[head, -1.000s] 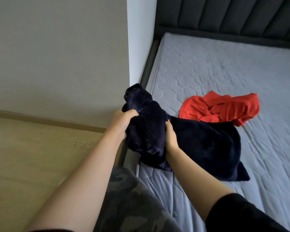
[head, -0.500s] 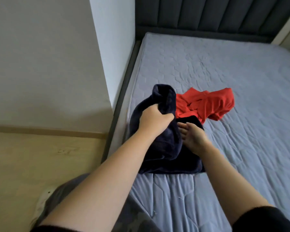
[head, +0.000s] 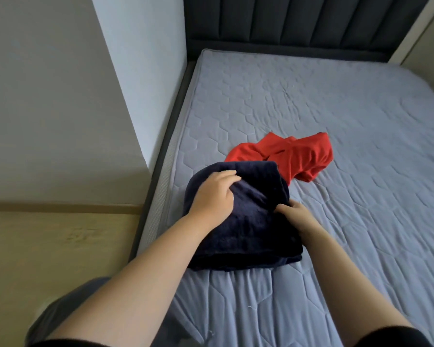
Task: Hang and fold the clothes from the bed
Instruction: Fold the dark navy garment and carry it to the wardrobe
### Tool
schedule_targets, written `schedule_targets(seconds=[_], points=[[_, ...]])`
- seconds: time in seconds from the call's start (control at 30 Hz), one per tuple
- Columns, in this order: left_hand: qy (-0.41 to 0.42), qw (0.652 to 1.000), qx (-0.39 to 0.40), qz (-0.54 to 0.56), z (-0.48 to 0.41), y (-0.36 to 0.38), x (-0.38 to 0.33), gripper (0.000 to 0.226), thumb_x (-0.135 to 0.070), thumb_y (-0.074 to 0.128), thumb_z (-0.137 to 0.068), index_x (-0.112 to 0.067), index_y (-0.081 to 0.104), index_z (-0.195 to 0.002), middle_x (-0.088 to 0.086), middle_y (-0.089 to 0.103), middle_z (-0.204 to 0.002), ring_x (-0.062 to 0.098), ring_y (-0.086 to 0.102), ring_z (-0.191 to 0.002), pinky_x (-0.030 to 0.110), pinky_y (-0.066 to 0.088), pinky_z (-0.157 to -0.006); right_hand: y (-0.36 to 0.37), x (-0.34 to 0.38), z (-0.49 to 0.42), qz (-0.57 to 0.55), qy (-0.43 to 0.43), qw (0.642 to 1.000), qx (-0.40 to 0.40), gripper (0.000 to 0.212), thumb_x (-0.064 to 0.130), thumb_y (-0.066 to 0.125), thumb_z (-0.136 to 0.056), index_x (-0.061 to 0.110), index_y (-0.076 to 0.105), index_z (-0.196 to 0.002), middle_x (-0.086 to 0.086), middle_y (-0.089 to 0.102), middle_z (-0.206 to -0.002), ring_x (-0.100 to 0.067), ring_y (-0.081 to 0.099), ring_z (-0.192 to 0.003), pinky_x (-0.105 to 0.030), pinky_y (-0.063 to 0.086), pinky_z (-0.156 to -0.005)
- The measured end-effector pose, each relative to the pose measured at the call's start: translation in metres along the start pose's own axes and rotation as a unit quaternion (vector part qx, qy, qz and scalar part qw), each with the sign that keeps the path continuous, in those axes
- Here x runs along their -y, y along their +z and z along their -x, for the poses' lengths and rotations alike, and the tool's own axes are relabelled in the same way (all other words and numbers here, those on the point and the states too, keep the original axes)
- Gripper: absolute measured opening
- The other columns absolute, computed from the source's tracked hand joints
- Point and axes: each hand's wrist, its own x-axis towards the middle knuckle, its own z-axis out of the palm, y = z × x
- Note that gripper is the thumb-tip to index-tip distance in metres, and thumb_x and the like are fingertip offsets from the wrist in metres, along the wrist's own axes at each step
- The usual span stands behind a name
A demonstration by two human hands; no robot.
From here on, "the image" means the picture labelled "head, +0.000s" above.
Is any red and navy sports jacket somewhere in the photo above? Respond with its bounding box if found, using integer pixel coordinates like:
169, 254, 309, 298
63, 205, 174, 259
182, 161, 305, 272

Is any grey quilted bed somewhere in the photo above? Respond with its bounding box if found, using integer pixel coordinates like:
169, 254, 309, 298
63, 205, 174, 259
129, 49, 434, 347

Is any person's left hand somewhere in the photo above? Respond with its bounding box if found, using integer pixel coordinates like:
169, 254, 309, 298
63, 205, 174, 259
187, 170, 243, 233

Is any person's right forearm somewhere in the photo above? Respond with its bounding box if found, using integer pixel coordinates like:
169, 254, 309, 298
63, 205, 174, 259
300, 227, 415, 344

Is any red polo shirt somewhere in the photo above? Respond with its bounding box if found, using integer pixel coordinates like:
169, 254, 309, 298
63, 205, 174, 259
225, 131, 334, 184

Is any person's right hand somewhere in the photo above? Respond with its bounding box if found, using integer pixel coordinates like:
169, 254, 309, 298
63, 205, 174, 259
273, 200, 326, 243

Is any person's left forearm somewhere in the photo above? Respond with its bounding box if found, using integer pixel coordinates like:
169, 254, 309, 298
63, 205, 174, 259
47, 216, 214, 347

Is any dark grey upholstered headboard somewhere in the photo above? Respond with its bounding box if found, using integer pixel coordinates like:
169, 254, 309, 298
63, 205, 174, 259
183, 0, 434, 64

